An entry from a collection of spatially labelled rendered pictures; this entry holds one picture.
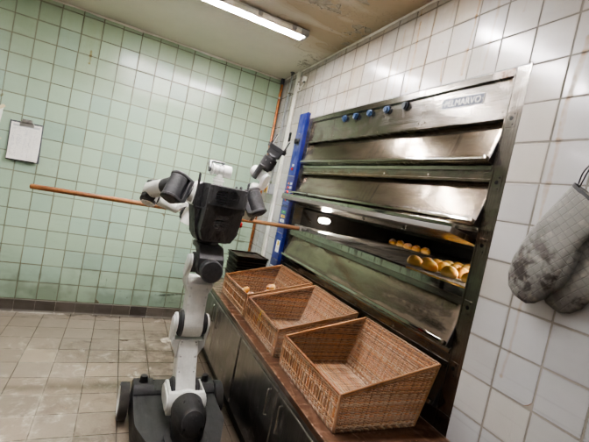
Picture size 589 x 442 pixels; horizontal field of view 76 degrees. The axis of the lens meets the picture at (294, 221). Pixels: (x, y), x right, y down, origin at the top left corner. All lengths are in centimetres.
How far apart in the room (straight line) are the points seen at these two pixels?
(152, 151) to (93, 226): 86
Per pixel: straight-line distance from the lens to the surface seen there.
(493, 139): 181
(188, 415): 201
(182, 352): 224
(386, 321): 210
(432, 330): 184
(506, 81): 189
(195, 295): 216
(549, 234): 148
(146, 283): 396
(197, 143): 386
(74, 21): 399
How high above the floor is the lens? 139
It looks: 3 degrees down
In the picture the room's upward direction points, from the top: 12 degrees clockwise
